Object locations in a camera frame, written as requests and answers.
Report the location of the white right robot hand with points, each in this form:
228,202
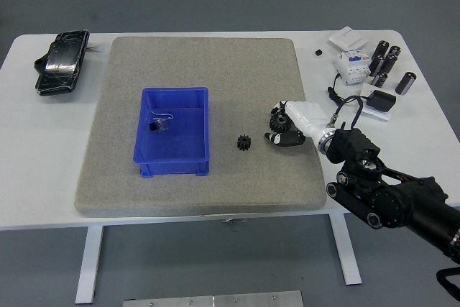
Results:
305,114

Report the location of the large black gear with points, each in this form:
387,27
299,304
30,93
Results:
279,122

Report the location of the small black gear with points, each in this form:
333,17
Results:
244,142

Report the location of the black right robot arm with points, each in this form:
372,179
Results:
395,202

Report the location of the blue plastic box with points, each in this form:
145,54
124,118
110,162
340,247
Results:
187,141

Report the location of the small black cube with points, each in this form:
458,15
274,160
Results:
318,52

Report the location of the white circuit breaker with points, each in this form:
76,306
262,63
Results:
352,68

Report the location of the black power adapter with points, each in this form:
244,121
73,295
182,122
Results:
382,101

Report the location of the dark cylindrical capacitor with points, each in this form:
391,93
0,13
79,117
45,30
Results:
406,83
380,80
389,64
394,51
382,49
377,65

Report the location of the grey-brown mat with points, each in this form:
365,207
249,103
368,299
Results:
201,66

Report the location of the white table leg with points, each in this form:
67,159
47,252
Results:
89,264
346,249

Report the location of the small clear bag with part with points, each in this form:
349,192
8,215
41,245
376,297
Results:
160,125

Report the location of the grey metal plate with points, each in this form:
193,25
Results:
215,300

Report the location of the white wall switch plate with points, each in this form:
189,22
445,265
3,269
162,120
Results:
348,38

